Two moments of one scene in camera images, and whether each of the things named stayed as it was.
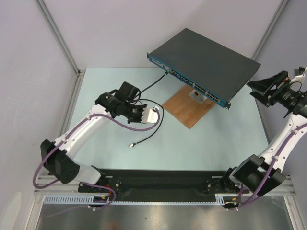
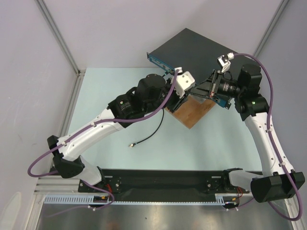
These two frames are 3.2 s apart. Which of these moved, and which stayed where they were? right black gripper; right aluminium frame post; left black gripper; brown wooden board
Moved: right black gripper; left black gripper
Stayed: right aluminium frame post; brown wooden board
